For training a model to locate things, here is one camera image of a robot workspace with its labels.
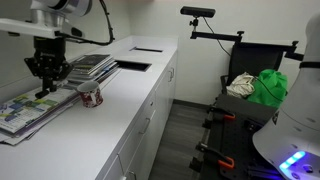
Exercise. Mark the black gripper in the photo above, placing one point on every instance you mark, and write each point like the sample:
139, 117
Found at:
48, 63

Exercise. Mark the stack of magazines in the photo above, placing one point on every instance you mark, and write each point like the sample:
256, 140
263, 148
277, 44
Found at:
26, 110

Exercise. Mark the red patterned mug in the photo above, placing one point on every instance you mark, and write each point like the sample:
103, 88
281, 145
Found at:
90, 96

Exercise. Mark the dark book stack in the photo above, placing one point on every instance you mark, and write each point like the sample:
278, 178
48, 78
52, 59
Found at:
91, 65

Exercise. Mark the grey paper pile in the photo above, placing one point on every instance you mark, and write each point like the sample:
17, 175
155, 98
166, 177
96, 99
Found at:
20, 137

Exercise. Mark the white lower cabinet unit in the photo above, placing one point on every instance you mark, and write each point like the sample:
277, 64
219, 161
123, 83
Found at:
150, 120

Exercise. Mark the white cloth bag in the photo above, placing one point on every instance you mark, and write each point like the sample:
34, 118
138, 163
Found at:
241, 85

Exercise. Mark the black robot table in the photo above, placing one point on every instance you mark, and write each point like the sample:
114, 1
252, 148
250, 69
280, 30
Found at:
240, 133

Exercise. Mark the black office chair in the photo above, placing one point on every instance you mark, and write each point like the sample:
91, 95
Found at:
256, 60

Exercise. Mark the green fabric bag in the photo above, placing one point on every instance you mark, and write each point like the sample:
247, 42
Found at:
268, 88

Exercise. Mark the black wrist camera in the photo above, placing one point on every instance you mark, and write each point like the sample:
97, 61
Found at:
74, 32

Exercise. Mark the white wrist mount plate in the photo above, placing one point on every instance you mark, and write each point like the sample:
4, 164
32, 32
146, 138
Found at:
26, 28

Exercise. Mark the black stereo camera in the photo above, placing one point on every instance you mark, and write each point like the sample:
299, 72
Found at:
197, 11

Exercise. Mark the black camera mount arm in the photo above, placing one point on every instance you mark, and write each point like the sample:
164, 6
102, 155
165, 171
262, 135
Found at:
213, 35

